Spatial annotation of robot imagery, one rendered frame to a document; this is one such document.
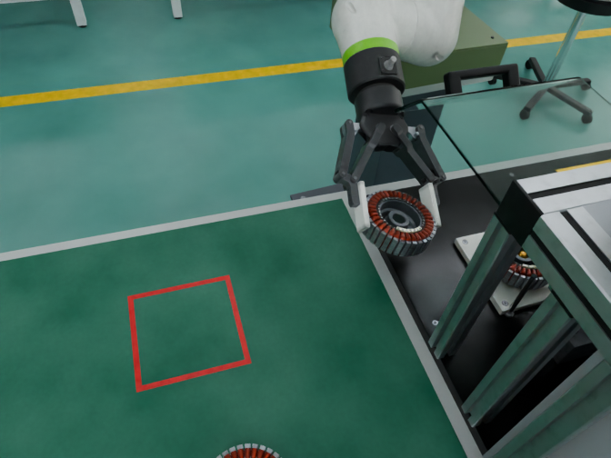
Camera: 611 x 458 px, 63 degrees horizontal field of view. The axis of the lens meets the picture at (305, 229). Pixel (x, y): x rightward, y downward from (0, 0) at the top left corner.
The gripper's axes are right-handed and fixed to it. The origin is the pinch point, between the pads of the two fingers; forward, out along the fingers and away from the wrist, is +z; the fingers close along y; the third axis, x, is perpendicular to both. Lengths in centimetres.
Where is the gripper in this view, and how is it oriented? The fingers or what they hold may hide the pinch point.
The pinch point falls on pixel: (397, 217)
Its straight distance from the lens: 74.6
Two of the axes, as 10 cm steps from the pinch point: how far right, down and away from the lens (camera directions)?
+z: 1.1, 9.6, -2.7
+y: 9.4, -0.1, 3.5
